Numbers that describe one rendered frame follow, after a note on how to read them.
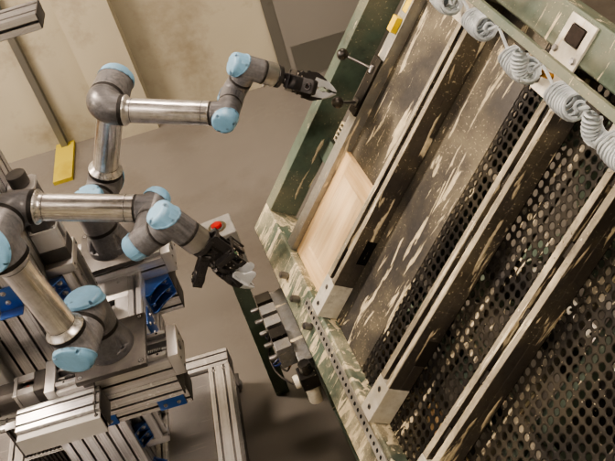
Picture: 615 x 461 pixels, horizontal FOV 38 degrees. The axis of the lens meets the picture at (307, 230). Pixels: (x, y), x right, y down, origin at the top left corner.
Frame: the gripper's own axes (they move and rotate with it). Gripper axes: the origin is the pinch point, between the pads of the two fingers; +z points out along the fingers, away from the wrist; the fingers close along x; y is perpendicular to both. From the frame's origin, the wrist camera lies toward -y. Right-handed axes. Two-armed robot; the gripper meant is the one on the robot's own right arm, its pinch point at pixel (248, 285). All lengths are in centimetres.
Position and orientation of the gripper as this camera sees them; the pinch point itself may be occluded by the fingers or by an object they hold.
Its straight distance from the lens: 241.5
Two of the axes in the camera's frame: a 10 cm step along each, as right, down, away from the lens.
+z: 6.5, 5.2, 5.5
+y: 7.4, -5.9, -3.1
